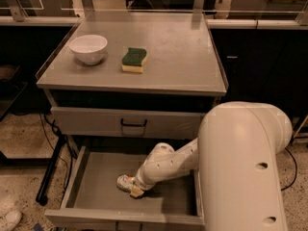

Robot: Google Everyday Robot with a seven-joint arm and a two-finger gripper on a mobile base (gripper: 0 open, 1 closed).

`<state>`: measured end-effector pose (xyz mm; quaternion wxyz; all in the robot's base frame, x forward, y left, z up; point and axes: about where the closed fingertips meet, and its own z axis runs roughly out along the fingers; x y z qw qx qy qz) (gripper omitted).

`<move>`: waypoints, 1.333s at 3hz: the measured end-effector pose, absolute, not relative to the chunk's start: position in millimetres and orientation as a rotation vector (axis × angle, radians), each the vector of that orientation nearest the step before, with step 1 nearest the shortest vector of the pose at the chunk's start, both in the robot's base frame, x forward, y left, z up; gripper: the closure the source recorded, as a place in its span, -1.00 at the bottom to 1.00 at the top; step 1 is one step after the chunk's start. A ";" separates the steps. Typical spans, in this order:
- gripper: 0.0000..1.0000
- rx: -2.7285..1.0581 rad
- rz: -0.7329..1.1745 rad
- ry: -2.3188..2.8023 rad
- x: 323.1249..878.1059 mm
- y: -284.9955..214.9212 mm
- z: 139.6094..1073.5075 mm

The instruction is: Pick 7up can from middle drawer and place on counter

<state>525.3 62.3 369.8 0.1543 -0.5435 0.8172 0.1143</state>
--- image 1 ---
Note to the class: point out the black table leg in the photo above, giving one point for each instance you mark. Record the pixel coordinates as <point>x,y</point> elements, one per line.
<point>41,197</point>

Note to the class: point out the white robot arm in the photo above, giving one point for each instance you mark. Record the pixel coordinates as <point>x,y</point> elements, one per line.
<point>235,154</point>

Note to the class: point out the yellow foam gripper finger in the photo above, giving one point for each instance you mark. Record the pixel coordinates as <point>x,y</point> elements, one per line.
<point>136,192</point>

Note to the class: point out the black wheeled cart base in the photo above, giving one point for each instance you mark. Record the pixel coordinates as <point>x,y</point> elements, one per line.
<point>300,129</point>

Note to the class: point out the white ceramic bowl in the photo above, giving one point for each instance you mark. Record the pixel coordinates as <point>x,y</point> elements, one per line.
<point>89,49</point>

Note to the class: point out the white horizontal rail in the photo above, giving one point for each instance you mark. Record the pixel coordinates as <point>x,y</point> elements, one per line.
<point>255,24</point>

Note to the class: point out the white sneaker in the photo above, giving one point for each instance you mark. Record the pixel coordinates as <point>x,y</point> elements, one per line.
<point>10,220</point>

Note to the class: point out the crushed 7up can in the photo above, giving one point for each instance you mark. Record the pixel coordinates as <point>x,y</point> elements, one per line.
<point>125,182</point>

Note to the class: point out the green yellow sponge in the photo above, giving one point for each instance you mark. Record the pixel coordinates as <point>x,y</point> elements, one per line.
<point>134,60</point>

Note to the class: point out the grey metal drawer cabinet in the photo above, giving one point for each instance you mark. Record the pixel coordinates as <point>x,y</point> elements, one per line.
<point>123,82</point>

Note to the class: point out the open middle drawer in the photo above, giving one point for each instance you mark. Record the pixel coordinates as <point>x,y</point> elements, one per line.
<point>93,202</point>

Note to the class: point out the closed upper drawer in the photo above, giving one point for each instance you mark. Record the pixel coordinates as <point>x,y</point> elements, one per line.
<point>127,123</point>

